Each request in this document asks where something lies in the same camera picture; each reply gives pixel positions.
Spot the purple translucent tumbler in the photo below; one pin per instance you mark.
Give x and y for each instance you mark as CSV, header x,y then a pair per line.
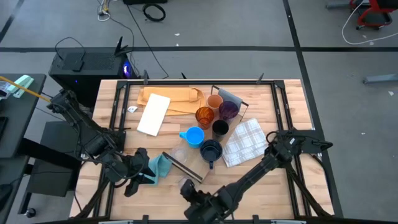
x,y
228,109

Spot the black caster wheel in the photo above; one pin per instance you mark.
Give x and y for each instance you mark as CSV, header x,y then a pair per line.
x,y
30,212

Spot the white folded napkin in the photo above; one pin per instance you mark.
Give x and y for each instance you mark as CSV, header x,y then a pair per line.
x,y
154,115

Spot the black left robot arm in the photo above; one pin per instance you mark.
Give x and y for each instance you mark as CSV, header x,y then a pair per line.
x,y
77,118

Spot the red cart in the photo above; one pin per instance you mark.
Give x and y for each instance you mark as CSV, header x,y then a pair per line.
x,y
373,22

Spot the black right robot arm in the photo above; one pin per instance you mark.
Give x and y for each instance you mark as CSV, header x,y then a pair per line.
x,y
255,171

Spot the wooden shelf with black frame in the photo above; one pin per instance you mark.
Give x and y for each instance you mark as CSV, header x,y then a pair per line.
x,y
192,161

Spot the black floor stand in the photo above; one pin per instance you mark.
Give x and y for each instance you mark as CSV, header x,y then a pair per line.
x,y
53,174

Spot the white plaid cloth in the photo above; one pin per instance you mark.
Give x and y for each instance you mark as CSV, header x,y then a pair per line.
x,y
245,141

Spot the small white paper tag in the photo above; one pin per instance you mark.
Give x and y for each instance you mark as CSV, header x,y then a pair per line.
x,y
132,109

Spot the dark speckled enamel mug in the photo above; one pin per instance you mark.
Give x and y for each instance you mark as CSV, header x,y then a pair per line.
x,y
211,151

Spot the grey folded cloth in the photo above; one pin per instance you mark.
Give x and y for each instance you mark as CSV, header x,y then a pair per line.
x,y
230,97

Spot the peach plastic cup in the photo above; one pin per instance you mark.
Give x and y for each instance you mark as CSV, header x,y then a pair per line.
x,y
214,101

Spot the mint green stapler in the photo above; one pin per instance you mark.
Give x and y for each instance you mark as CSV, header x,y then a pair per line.
x,y
20,84

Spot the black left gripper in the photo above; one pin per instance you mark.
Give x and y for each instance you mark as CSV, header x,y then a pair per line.
x,y
138,163

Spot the grey metal floor bar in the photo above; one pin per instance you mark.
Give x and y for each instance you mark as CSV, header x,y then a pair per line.
x,y
381,78

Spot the black desk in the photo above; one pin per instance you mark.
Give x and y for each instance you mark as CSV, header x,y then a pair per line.
x,y
21,124

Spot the blue mug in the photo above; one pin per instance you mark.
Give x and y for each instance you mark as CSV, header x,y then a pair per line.
x,y
194,137

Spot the black plastic cup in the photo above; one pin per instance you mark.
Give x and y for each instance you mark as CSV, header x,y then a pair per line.
x,y
220,128

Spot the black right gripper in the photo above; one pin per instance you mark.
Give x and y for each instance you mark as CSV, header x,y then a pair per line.
x,y
202,207

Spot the teal cloth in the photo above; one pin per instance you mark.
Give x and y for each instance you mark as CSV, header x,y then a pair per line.
x,y
161,166

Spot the orange translucent tumbler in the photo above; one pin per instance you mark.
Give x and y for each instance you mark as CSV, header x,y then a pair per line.
x,y
204,117

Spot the black metal table frame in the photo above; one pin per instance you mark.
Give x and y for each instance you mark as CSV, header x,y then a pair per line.
x,y
202,82

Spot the black computer tower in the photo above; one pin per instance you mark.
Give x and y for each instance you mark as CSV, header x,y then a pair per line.
x,y
87,71

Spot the mustard yellow cloth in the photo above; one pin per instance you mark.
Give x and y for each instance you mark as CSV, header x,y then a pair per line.
x,y
183,96

